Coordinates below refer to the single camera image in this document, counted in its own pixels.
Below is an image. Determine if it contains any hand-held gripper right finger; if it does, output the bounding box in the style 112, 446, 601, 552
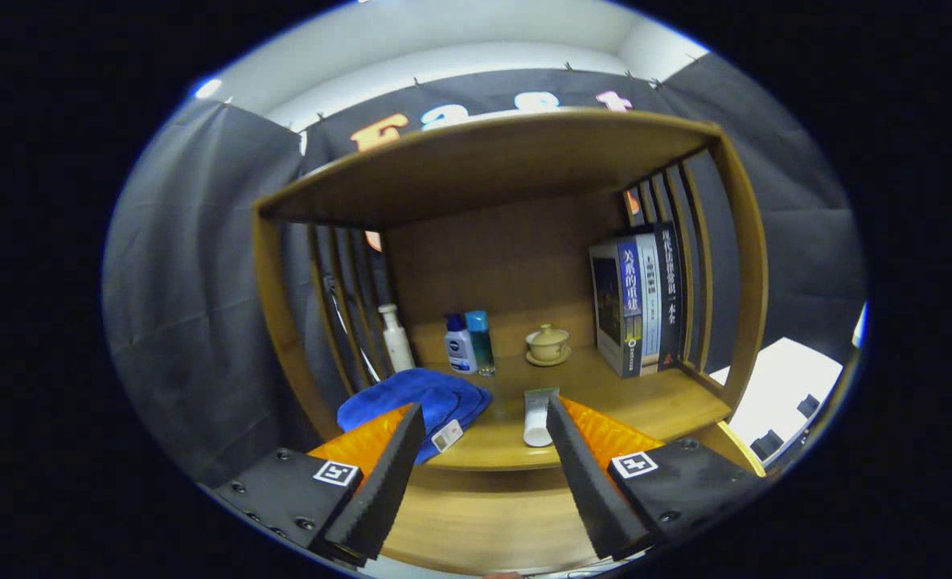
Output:
544, 394, 766, 562

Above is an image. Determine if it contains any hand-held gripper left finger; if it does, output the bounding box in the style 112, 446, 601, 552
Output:
212, 402, 427, 569

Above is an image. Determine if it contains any white tube green end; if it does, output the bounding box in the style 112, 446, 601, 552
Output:
523, 387, 561, 448

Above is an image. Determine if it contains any wooden countertop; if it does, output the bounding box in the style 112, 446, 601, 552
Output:
408, 346, 734, 473

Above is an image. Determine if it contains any wooden cabinet with slatted shelf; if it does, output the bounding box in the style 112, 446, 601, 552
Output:
251, 109, 769, 483

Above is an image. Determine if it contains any blue towel with tag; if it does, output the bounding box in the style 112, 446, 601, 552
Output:
337, 368, 493, 466

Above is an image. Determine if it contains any beige lidded tea cup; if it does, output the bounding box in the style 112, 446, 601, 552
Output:
524, 323, 572, 368

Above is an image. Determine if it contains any white pump bottle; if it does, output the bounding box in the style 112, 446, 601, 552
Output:
378, 303, 417, 373

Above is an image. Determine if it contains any white lotion bottle blue cap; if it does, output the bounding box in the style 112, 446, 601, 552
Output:
443, 314, 478, 376

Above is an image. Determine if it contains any blue spine book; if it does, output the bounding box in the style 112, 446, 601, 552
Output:
589, 239, 646, 379

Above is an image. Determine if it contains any teal bottle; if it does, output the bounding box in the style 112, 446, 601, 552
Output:
466, 310, 497, 377

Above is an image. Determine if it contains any light spine book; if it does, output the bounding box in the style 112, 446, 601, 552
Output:
635, 233, 663, 376

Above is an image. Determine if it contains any black spine book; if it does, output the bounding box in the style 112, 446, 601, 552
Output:
653, 223, 686, 372

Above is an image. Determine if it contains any black backdrop cloth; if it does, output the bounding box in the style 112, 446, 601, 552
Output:
105, 52, 869, 483

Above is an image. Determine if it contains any grey cable behind slats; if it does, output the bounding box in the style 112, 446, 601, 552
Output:
323, 275, 382, 385

